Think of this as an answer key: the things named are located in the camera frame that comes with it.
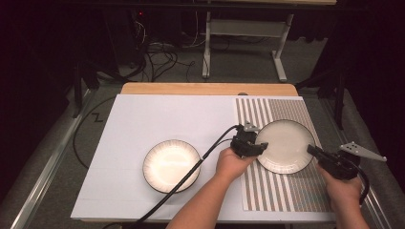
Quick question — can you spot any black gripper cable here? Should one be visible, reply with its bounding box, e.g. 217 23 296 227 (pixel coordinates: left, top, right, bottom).
347 158 372 205
128 124 240 229

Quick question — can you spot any dark computer tower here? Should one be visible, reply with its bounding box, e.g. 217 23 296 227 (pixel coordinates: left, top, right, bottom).
104 9 148 69

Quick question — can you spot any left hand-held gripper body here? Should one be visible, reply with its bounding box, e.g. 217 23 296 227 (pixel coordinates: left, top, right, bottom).
230 121 261 158

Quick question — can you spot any white plate with dark rim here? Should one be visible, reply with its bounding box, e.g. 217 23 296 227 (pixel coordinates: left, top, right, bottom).
141 138 203 195
255 118 317 176

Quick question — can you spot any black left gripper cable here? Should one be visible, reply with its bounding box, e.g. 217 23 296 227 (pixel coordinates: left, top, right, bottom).
128 124 240 229

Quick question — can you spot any white board sheet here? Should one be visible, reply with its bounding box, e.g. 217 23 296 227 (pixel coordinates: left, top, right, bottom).
70 94 352 223

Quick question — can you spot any tangle of floor cables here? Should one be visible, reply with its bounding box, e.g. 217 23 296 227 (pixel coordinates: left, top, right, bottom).
128 18 197 83

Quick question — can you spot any white metal stand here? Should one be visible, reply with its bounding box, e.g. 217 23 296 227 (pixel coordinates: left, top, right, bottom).
202 10 295 83

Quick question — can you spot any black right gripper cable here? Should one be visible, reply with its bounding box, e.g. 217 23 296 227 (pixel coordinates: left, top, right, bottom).
347 158 372 205

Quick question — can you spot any black tripod stand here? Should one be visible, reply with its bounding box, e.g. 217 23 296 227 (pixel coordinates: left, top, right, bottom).
295 63 349 131
71 60 100 119

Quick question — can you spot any striped placemat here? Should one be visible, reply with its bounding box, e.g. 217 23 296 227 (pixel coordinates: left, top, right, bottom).
234 96 335 214

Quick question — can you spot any aluminium floor rail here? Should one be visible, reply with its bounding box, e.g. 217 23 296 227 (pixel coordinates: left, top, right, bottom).
9 89 96 229
318 98 394 229

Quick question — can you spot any black floor cable loop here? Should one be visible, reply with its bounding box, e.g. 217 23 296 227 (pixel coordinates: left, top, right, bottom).
72 94 117 170

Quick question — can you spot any person's right hand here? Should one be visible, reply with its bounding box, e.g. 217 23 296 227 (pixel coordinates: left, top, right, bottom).
316 164 364 211

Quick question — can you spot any person's left hand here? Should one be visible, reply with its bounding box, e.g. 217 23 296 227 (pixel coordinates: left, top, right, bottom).
215 147 256 184

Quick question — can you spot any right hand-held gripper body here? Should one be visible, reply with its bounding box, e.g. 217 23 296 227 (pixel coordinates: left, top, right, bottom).
319 140 388 181

